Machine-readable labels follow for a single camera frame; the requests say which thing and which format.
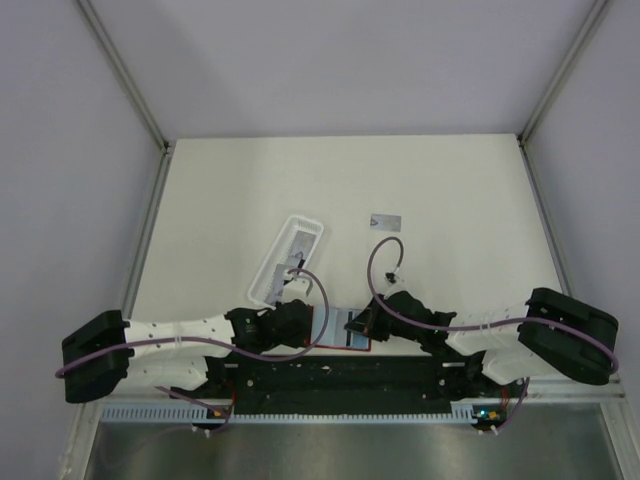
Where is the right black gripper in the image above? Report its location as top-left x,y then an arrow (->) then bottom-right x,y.
345,293 -> 423,343

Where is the red leather card holder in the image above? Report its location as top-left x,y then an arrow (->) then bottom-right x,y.
309,305 -> 371,352

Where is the silver magnetic stripe card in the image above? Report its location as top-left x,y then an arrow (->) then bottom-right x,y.
344,310 -> 371,351

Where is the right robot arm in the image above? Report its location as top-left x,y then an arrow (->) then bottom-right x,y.
345,288 -> 619,396

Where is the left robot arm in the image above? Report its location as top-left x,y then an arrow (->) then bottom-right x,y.
56,300 -> 314,404

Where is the middle card in basket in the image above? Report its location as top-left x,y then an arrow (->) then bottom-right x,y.
286,252 -> 305,268

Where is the silver card on table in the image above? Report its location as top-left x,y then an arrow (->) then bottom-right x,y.
370,214 -> 402,232

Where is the white plastic basket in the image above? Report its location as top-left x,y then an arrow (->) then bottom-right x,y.
247,215 -> 324,307

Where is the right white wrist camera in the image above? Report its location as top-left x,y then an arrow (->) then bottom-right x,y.
384,269 -> 404,285

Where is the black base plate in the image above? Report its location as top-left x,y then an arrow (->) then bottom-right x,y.
174,355 -> 523,415

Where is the white slotted cable duct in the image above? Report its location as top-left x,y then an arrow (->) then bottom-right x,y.
100,398 -> 506,422

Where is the aluminium frame rail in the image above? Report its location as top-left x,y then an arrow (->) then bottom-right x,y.
527,378 -> 626,403

